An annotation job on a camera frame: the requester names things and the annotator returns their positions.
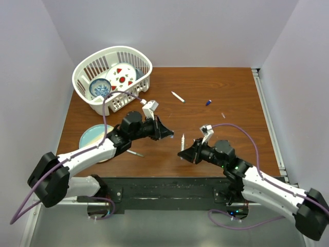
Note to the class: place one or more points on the blue rimmed plate behind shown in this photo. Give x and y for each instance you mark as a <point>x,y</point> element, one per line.
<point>139,73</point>

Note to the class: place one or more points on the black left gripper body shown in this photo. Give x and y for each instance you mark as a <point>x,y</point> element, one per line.
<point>151,128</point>

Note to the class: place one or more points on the aluminium frame rail right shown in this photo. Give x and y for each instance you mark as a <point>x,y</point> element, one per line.
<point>271,130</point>

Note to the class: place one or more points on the white watermelon pattern plate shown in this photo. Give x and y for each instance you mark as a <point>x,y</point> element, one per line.
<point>121,76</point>

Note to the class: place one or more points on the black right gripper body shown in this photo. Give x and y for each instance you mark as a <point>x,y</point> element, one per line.
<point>202,150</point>

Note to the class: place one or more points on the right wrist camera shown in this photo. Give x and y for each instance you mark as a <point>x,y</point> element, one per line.
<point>207,131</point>

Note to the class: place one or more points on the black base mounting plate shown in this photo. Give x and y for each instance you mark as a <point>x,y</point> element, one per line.
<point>171,193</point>

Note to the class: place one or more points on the light blue plate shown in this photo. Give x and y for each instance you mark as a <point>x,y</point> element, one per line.
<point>92,135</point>

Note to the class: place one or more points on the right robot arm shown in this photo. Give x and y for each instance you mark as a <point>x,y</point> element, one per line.
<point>306,209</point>

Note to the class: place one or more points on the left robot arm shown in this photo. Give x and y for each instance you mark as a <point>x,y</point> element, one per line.
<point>54,177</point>

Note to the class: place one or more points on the grey green pen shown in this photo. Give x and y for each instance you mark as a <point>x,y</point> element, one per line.
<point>134,153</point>

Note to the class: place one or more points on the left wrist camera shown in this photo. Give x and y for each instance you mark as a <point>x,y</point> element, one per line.
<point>149,109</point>

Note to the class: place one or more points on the blue white patterned bowl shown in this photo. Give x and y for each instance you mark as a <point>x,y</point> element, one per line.
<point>100,87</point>

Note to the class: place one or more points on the white plastic dish basket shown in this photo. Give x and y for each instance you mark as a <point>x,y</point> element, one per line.
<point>98,64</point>

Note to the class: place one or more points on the white green-end marker pen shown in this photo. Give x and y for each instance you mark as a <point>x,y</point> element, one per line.
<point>178,97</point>

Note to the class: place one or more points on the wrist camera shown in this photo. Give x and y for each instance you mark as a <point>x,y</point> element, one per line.
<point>149,109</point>
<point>207,131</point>

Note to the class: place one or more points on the white purple-tip marker pen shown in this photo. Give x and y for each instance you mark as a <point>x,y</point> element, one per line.
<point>182,145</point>

